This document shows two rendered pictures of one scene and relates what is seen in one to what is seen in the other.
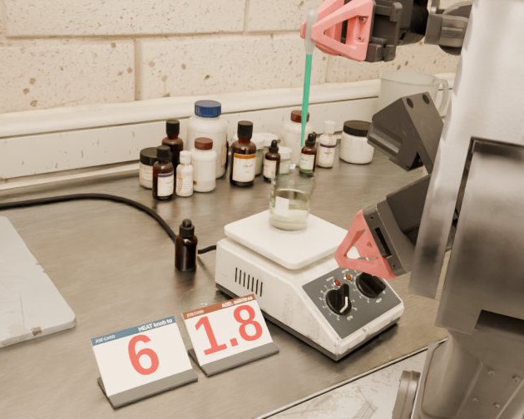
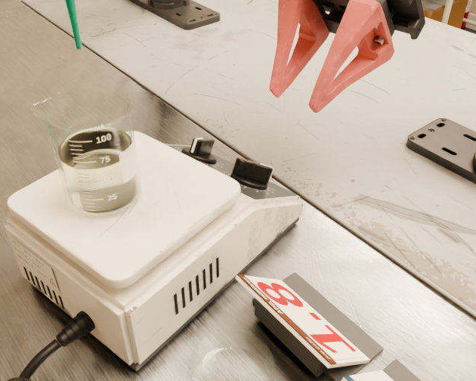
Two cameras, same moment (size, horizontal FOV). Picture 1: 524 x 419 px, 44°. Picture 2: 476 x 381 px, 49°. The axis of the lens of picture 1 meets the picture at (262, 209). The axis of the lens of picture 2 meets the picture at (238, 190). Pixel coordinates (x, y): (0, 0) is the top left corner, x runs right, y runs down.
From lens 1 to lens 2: 0.70 m
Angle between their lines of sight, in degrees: 77
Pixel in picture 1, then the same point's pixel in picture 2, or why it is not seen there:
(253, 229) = (127, 236)
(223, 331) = (312, 322)
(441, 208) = not seen: outside the picture
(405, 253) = (411, 11)
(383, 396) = (339, 189)
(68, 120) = not seen: outside the picture
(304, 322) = (273, 227)
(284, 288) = (248, 224)
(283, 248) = (196, 197)
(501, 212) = not seen: outside the picture
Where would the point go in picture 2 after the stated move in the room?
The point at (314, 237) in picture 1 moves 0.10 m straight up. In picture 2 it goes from (146, 165) to (128, 35)
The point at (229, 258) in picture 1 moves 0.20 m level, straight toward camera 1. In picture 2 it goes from (160, 299) to (465, 275)
